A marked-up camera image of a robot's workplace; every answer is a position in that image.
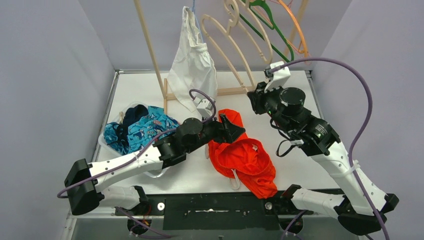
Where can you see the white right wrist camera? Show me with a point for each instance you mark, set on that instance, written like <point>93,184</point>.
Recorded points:
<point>277,76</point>

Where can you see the navy blue shorts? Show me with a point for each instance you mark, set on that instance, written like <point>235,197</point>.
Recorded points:
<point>131,116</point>

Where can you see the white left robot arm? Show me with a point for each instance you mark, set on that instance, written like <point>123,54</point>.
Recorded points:
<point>92,185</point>

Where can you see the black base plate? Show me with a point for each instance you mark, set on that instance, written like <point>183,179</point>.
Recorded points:
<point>158,216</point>

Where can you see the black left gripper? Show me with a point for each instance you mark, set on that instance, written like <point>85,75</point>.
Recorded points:
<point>221,129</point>

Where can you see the white garment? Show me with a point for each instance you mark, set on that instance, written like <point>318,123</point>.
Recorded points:
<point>193,66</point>

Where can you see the orange mesh shorts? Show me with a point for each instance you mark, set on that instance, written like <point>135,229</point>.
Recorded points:
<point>247,160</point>

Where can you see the wooden clothes rack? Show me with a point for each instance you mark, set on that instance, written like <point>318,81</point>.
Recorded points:
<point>281,18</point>

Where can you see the orange wooden hanger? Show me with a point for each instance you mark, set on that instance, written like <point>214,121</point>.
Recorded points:
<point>295,43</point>

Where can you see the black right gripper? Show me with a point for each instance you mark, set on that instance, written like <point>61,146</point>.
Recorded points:
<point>258,95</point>

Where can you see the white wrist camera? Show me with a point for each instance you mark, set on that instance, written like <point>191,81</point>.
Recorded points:
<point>277,76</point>
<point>204,107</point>

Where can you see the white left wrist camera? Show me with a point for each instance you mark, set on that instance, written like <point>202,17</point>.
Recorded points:
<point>204,107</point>

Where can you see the teal shark print shorts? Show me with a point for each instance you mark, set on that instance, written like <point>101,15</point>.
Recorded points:
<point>149,129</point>

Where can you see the pink wire hanger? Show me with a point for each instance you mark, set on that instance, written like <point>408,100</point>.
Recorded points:
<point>296,37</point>

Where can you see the green hanger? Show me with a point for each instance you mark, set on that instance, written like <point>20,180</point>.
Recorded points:
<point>268,20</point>

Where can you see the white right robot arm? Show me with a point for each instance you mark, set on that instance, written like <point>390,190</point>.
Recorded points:
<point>361,206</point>

